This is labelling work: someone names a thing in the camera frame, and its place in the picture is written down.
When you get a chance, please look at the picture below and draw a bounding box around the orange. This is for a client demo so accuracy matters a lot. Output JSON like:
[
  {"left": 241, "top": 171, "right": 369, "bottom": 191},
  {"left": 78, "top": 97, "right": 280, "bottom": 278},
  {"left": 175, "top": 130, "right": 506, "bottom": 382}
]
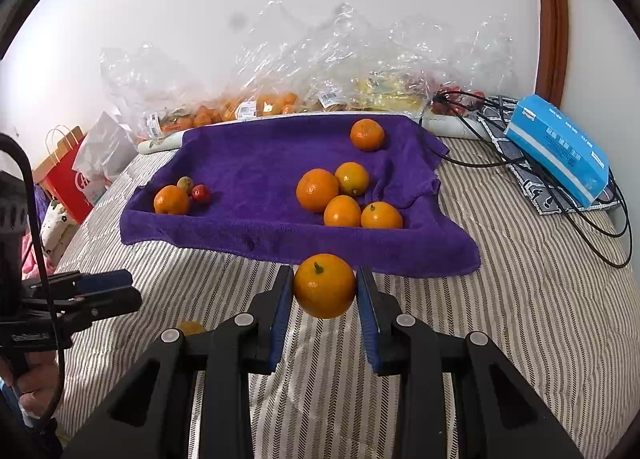
[
  {"left": 334, "top": 162, "right": 370, "bottom": 196},
  {"left": 323, "top": 195, "right": 362, "bottom": 228},
  {"left": 153, "top": 185, "right": 191, "bottom": 216},
  {"left": 293, "top": 253, "right": 357, "bottom": 319},
  {"left": 350, "top": 119, "right": 386, "bottom": 152},
  {"left": 360, "top": 201, "right": 404, "bottom": 230},
  {"left": 296, "top": 168, "right": 340, "bottom": 213}
]

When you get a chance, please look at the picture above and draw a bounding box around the clear bag of red tomatoes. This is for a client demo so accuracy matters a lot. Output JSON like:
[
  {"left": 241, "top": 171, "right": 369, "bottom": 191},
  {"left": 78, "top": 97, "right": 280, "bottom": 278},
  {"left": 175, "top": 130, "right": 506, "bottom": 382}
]
[{"left": 425, "top": 14, "right": 516, "bottom": 117}]

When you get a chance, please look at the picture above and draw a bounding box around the white plastic bag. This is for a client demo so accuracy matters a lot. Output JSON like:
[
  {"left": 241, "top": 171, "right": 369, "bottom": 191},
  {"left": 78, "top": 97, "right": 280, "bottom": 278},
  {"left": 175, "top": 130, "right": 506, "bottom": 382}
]
[{"left": 72, "top": 111, "right": 138, "bottom": 204}]

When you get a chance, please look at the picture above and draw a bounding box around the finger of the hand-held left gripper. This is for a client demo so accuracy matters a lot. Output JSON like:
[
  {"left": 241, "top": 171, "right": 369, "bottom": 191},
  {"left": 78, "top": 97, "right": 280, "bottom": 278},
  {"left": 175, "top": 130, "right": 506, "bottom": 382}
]
[
  {"left": 30, "top": 269, "right": 134, "bottom": 297},
  {"left": 32, "top": 287, "right": 142, "bottom": 335}
]

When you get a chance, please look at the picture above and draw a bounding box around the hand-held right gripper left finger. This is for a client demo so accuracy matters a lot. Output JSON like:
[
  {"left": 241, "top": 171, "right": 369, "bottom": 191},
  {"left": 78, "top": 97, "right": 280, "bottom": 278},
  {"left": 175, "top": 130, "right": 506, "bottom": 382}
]
[{"left": 62, "top": 265, "right": 294, "bottom": 459}]

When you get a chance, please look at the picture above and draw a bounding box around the white spotted plush toy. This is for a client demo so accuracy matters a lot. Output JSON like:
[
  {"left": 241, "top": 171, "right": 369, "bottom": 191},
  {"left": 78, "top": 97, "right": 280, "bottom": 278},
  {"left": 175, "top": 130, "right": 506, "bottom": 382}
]
[{"left": 40, "top": 201, "right": 78, "bottom": 260}]

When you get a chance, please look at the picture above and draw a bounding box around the brown wooden door frame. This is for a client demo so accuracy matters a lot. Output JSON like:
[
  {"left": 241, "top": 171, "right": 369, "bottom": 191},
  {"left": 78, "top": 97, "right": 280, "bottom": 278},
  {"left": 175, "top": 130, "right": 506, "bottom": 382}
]
[{"left": 530, "top": 0, "right": 570, "bottom": 104}]

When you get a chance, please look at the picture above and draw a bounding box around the clear bag of yellow fruit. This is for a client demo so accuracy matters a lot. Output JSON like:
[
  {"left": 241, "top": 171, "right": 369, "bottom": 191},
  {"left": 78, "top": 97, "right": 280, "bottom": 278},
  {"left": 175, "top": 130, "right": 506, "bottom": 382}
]
[{"left": 300, "top": 3, "right": 436, "bottom": 114}]

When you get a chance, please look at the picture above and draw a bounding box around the person's left hand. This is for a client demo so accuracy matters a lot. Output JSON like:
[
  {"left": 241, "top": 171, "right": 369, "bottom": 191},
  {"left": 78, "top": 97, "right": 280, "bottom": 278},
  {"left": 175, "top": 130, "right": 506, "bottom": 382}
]
[{"left": 0, "top": 346, "right": 63, "bottom": 420}]

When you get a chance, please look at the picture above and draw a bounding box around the blue tissue box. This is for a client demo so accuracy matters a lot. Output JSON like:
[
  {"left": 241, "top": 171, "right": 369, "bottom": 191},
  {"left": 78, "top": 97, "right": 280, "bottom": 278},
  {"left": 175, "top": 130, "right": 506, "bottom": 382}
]
[{"left": 504, "top": 94, "right": 611, "bottom": 208}]

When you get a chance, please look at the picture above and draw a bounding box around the navy patterned cloth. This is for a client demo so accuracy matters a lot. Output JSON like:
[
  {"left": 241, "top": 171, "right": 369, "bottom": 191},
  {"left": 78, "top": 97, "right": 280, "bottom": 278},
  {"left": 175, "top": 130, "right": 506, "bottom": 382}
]
[{"left": 475, "top": 96, "right": 621, "bottom": 214}]

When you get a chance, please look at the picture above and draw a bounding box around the purple towel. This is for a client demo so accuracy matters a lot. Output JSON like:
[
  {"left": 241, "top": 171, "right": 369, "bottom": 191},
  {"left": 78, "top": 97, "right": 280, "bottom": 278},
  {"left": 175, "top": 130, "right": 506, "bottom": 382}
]
[{"left": 120, "top": 114, "right": 482, "bottom": 279}]

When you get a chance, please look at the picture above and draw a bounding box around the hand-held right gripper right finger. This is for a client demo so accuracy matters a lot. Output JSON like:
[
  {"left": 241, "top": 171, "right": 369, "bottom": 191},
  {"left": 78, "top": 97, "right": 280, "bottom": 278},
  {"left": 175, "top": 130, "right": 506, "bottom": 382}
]
[{"left": 356, "top": 266, "right": 583, "bottom": 459}]

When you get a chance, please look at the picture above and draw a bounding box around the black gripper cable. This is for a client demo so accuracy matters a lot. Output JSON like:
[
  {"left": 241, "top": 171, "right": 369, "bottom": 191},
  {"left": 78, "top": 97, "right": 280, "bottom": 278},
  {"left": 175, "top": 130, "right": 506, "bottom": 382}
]
[{"left": 0, "top": 133, "right": 66, "bottom": 435}]

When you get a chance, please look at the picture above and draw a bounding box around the white paper roll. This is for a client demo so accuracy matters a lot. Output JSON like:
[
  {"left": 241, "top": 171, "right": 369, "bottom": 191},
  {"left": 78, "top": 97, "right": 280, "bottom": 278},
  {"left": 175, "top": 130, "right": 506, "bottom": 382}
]
[{"left": 137, "top": 115, "right": 496, "bottom": 156}]

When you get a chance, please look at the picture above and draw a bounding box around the red paper bag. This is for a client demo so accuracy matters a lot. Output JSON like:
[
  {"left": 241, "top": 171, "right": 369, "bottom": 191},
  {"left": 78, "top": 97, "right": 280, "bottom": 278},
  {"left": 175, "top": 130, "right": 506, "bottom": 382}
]
[{"left": 34, "top": 125, "right": 96, "bottom": 224}]

